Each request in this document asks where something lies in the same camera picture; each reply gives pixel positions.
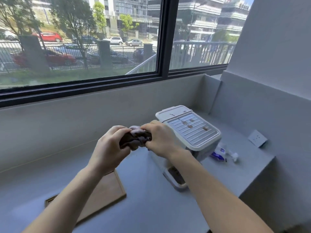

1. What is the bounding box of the large dark green tree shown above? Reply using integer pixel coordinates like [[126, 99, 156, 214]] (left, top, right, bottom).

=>
[[49, 0, 98, 69]]

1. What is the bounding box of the person's left hand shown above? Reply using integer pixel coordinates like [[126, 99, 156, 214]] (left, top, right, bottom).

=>
[[90, 125, 133, 174]]

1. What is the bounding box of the large red car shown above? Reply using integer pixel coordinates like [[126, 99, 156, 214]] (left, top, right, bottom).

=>
[[12, 49, 77, 69]]

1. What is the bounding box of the grey car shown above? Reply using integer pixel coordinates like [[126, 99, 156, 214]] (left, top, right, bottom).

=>
[[52, 44, 100, 65]]

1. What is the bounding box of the wooden cutting board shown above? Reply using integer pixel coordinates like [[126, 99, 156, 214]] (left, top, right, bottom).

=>
[[45, 169, 127, 225]]

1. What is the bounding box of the wide stone fence pillar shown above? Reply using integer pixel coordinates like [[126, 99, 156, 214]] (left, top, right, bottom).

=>
[[19, 35, 50, 73]]

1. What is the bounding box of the narrow stone fence pillar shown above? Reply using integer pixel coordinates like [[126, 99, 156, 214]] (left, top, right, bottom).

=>
[[143, 43, 154, 62]]

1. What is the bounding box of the white car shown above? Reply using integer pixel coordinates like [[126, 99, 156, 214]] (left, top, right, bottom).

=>
[[103, 36, 124, 45]]

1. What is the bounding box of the person's left forearm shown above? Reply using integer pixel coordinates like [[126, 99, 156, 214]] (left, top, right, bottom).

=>
[[22, 165, 115, 233]]

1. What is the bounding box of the black car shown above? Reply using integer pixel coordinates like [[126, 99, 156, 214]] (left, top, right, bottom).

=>
[[110, 50, 129, 64]]

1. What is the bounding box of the white balcony railing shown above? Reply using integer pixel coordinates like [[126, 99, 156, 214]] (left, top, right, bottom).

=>
[[170, 41, 236, 70]]

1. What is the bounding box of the white stair handrail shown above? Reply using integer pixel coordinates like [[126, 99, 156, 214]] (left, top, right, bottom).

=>
[[125, 53, 157, 75]]

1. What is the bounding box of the brown dough lump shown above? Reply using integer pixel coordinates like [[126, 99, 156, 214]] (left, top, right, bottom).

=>
[[119, 126, 152, 151]]

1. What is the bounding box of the small red car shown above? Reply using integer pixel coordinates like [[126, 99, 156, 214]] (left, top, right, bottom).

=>
[[32, 31, 63, 43]]

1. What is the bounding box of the medium stone fence pillar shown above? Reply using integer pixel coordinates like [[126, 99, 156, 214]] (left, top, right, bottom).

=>
[[97, 40, 114, 70]]

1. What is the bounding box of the person's right forearm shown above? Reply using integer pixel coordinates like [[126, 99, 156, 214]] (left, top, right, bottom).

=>
[[170, 148, 274, 233]]

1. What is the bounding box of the dark blue car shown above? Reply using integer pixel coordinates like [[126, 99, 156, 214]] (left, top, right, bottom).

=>
[[72, 35, 98, 44]]

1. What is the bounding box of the small light green tree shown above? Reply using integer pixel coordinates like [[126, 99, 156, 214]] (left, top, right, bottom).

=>
[[119, 13, 140, 39]]

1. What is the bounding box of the black metal fence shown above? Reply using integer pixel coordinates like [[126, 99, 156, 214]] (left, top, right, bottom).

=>
[[0, 42, 158, 71]]

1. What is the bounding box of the white wall socket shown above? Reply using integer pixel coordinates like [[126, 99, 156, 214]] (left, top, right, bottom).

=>
[[248, 130, 268, 148]]

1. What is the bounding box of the grey office building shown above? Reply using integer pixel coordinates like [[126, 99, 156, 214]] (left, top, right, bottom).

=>
[[147, 0, 251, 42]]

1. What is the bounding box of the person's right hand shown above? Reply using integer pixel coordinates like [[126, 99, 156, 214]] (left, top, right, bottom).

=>
[[141, 120, 186, 160]]

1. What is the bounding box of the blue and white plastic wrapper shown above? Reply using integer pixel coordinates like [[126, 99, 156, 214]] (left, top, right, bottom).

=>
[[210, 143, 240, 163]]

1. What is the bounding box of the black window frame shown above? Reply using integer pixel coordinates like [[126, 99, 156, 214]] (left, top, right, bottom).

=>
[[0, 0, 229, 108]]

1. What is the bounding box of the white countertop machine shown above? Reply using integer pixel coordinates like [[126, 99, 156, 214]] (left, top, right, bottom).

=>
[[148, 105, 222, 192]]

